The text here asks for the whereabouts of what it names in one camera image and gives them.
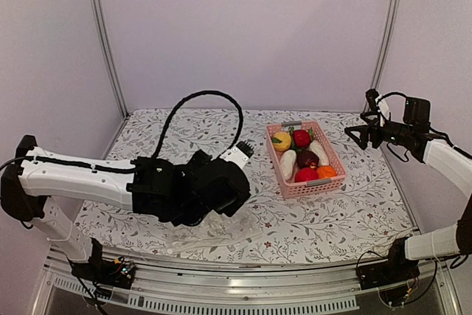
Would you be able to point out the aluminium frame post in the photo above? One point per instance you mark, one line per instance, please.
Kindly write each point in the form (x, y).
(386, 39)
(110, 66)

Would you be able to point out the pink plastic basket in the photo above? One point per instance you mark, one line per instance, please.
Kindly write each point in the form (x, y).
(290, 189)

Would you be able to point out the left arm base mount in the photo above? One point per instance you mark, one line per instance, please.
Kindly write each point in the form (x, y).
(118, 273)

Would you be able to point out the red toy tomato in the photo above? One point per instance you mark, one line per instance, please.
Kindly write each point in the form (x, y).
(306, 174)

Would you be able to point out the yellow toy fruit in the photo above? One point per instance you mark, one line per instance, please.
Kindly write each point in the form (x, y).
(281, 141)

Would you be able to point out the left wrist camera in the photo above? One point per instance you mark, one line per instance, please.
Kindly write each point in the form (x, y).
(239, 154)

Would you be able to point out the white toy radish left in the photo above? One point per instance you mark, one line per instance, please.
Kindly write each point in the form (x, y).
(287, 162)

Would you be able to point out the floral patterned table mat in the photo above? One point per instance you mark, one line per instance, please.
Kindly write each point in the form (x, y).
(358, 220)

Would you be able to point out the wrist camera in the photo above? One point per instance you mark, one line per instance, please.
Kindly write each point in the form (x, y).
(239, 154)
(378, 106)

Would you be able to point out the aluminium front rail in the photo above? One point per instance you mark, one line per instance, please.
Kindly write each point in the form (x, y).
(174, 285)

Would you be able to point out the dark red toy fruit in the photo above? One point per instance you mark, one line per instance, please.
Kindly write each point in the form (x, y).
(306, 158)

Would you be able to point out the red toy strawberry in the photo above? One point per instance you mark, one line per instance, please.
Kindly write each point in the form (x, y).
(301, 138)

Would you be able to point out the right aluminium frame post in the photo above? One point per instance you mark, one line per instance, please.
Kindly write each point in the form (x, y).
(386, 39)

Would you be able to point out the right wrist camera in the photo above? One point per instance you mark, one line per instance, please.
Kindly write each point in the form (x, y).
(378, 106)

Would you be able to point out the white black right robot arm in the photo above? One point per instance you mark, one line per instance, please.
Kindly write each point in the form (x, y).
(398, 119)

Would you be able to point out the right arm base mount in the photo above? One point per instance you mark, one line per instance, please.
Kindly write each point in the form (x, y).
(386, 272)

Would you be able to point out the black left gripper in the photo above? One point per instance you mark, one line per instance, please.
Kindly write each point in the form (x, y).
(198, 161)

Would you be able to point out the white toy radish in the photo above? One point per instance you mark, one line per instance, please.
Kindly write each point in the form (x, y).
(317, 148)
(287, 162)

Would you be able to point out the left aluminium frame post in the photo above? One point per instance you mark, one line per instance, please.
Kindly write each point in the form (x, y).
(110, 66)

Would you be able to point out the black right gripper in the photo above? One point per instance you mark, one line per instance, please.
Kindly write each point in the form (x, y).
(375, 127)

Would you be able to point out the white toy radish right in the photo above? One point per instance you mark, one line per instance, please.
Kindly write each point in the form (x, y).
(317, 148)

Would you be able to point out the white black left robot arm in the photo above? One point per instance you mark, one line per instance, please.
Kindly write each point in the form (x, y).
(31, 181)

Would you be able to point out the orange toy fruit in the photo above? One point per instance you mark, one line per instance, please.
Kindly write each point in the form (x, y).
(326, 172)

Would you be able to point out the clear zip top bag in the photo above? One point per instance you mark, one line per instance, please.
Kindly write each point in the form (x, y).
(214, 231)

